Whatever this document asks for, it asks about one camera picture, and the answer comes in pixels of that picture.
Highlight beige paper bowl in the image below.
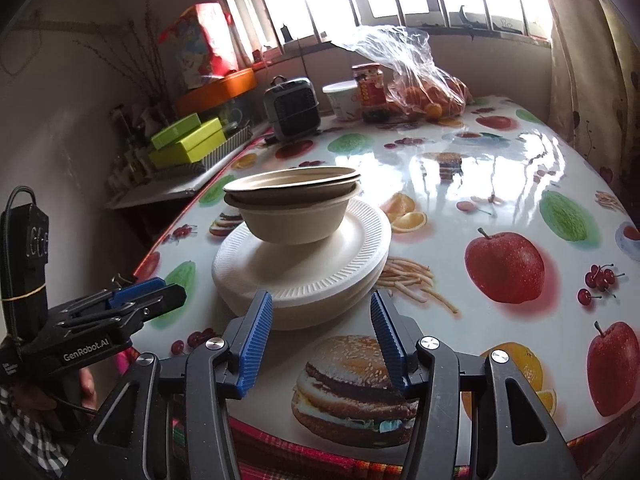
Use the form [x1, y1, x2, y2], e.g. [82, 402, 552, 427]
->
[223, 166, 362, 192]
[223, 175, 363, 200]
[223, 190, 363, 246]

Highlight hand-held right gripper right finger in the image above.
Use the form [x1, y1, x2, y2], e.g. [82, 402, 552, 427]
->
[370, 290, 583, 480]

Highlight dry bare branches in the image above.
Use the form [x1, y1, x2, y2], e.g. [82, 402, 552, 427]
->
[75, 0, 171, 106]

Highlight red plaid cloth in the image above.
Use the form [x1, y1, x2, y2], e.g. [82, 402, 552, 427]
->
[117, 350, 640, 480]

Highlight white plastic tub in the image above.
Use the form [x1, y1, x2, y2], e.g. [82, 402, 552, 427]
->
[322, 80, 362, 122]

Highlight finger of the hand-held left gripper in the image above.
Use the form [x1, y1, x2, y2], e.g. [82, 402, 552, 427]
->
[57, 284, 188, 342]
[57, 277, 168, 321]

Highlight cream patterned curtain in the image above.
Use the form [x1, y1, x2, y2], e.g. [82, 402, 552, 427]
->
[532, 0, 640, 201]

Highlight grey side table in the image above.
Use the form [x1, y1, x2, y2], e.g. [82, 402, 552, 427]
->
[105, 125, 271, 211]

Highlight grey small space heater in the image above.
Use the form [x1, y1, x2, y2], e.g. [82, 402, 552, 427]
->
[263, 76, 321, 142]

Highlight plastic bag of oranges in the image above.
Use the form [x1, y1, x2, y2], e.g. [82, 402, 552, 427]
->
[335, 25, 473, 121]

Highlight red label sauce jar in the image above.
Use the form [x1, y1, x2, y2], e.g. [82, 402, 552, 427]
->
[351, 63, 386, 123]

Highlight fruit printed tablecloth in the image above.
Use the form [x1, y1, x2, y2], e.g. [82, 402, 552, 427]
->
[132, 95, 640, 461]

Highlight zigzag patterned box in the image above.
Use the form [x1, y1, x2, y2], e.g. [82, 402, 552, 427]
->
[150, 125, 253, 181]

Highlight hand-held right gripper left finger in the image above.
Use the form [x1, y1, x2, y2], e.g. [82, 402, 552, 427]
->
[60, 290, 275, 480]

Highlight person's left forearm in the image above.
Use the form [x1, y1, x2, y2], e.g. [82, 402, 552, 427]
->
[0, 390, 76, 471]

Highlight orange tray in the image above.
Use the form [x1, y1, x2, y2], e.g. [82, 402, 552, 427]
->
[175, 67, 258, 116]

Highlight person's left hand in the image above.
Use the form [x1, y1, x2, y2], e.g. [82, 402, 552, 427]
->
[75, 366, 101, 413]

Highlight white paper plate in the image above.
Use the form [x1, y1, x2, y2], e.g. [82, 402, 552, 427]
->
[212, 197, 392, 296]
[215, 260, 390, 311]
[222, 280, 383, 332]

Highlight green flat box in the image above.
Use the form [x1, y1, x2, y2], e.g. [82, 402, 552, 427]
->
[149, 118, 227, 170]
[150, 114, 202, 150]

